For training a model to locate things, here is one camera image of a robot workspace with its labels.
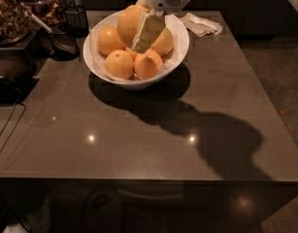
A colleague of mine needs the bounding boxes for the black appliance on left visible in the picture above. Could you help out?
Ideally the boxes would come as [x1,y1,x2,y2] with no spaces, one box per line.
[0,50,38,105]

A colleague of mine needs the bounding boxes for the white spoon handle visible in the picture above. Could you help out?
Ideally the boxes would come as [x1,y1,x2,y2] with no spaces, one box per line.
[23,8,52,33]

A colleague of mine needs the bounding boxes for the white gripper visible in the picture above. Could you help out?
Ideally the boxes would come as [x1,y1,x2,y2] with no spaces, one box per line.
[131,0,190,53]

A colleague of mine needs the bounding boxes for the white ceramic bowl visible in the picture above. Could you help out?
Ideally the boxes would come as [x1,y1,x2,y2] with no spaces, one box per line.
[83,9,190,91]

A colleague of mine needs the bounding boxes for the dark glass bowl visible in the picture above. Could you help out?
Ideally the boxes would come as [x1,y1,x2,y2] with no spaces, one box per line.
[49,22,80,61]

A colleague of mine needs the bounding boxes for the large jar of snacks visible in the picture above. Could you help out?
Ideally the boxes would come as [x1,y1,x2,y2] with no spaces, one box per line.
[0,0,30,47]

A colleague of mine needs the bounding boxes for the black power cable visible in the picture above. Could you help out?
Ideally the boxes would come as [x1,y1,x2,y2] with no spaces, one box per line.
[0,75,28,167]

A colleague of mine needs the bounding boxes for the hidden bottom orange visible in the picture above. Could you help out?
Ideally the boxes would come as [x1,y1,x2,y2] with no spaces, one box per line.
[124,47,138,60]

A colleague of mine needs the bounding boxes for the black wire mesh cup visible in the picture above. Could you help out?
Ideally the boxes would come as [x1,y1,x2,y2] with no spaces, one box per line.
[63,6,89,38]

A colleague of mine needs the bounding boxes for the folded paper napkins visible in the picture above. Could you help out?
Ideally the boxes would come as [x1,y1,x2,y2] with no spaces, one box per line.
[181,13,223,37]

